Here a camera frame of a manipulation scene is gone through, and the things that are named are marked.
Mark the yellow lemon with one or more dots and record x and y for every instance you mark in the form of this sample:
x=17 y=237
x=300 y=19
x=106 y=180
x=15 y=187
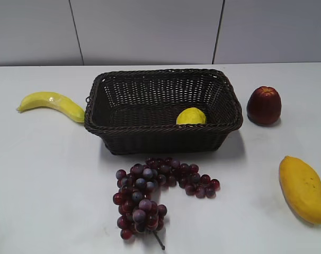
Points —
x=191 y=115

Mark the black woven basket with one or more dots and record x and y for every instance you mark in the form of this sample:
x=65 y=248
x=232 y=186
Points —
x=135 y=111

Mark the purple grape bunch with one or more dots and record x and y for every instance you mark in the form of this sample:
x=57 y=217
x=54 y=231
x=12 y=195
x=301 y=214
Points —
x=139 y=213

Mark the yellow banana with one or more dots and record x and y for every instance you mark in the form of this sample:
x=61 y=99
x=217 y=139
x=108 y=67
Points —
x=54 y=101

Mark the red apple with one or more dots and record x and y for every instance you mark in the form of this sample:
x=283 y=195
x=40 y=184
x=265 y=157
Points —
x=264 y=106

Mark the yellow mango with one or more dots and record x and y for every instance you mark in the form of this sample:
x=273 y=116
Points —
x=301 y=187

